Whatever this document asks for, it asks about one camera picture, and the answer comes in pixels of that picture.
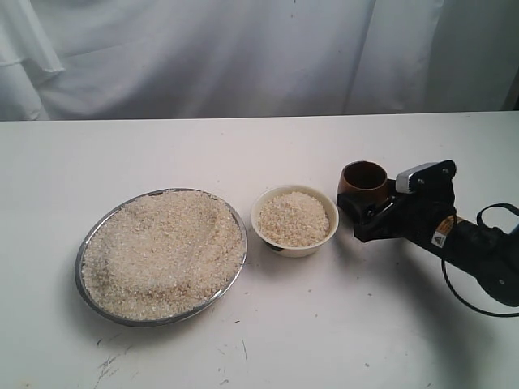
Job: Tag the white bowl of rice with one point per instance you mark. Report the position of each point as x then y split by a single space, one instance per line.
294 221

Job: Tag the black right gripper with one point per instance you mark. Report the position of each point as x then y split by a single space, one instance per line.
488 254

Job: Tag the white backdrop curtain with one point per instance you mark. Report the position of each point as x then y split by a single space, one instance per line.
86 60

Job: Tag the metal plate of rice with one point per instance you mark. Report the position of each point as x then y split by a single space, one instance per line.
161 257

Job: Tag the brown wooden cup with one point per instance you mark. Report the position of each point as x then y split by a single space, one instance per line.
365 180

